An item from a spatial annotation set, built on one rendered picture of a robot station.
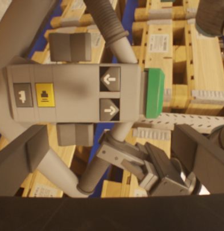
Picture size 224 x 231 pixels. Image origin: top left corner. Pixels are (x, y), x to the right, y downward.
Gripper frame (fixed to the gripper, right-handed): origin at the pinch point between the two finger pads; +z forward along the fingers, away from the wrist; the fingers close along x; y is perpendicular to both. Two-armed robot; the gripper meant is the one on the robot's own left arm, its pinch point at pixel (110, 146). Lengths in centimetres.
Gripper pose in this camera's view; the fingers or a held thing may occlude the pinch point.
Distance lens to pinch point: 31.0
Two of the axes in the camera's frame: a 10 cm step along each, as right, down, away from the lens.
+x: -0.2, -2.8, 9.6
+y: -4.9, 8.4, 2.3
